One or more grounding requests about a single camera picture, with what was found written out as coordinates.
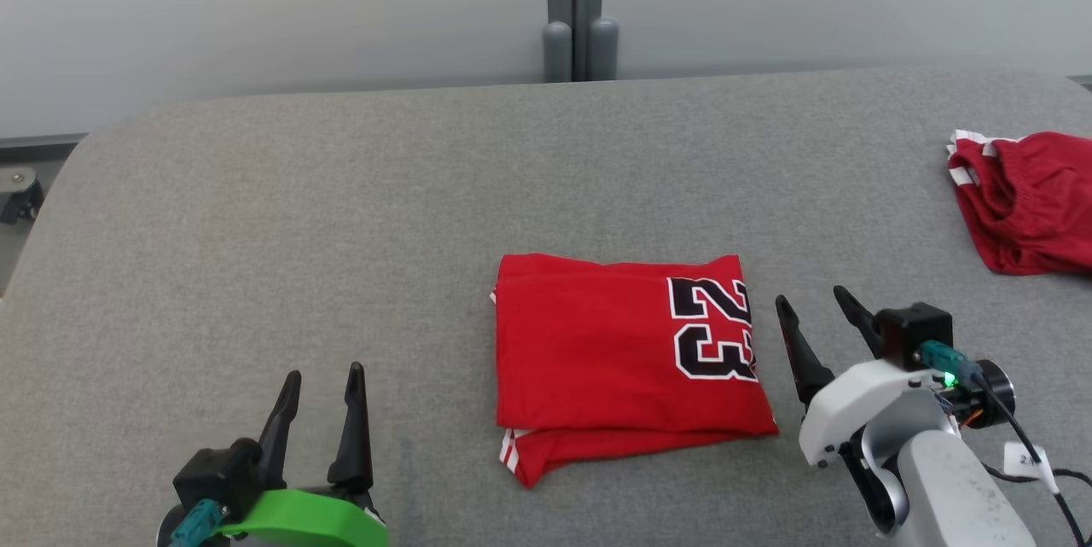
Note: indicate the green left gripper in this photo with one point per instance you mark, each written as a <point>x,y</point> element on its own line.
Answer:
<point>307,521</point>

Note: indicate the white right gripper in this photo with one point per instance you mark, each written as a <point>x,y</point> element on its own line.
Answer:
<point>853,402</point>

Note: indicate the red jersey white sleeves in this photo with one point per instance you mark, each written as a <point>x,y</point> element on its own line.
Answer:
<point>597,359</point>

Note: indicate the red shorts white trim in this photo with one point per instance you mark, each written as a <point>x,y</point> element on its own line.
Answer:
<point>1032,206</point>

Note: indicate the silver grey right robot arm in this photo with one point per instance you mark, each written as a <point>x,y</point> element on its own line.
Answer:
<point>955,487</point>

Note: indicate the grey fabric sofa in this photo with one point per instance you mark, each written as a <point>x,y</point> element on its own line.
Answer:
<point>341,231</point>

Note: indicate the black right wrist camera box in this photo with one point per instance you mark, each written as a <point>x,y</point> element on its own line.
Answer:
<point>917,329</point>

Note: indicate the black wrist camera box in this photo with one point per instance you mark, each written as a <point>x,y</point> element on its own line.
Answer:
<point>917,329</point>
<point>213,474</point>

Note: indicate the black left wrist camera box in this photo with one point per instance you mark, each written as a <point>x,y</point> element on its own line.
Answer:
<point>213,474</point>

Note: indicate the grey metal stand frame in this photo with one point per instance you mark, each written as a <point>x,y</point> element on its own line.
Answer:
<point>19,193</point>

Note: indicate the grey wall post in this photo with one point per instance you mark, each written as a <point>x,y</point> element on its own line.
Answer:
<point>559,9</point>

